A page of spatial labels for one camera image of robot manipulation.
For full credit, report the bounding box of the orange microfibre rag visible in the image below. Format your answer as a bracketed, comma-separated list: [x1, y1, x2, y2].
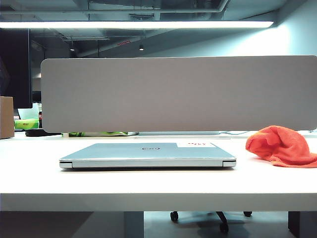
[245, 125, 317, 169]

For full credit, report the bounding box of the silver closed laptop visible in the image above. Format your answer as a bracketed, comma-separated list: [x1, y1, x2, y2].
[58, 142, 237, 170]

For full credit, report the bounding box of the grey desk divider panel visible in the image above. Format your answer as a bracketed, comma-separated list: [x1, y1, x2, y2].
[41, 55, 317, 133]

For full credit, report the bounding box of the white label with red print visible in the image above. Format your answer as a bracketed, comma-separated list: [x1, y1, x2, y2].
[177, 141, 215, 148]

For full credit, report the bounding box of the long ceiling light strip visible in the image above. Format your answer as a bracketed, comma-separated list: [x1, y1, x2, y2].
[0, 20, 274, 29]

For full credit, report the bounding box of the grey table leg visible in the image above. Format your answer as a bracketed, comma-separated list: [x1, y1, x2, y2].
[123, 211, 145, 238]

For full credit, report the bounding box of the black office chair base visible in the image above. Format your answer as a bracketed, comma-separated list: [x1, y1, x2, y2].
[170, 211, 253, 234]

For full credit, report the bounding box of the black flat pad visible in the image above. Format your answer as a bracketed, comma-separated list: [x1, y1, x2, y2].
[25, 128, 62, 137]

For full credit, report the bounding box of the white tissue sheet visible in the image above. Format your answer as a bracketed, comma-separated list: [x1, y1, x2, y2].
[17, 103, 42, 120]

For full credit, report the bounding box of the green tissue box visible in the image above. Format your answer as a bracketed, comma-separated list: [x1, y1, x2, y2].
[14, 118, 40, 129]

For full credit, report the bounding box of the black computer monitor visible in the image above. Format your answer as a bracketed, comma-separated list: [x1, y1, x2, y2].
[0, 28, 33, 109]

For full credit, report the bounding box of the brown cardboard box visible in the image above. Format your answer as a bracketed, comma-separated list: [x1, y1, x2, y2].
[0, 95, 15, 139]

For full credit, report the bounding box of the dark table leg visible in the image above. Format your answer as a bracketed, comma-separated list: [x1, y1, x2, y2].
[288, 211, 317, 238]

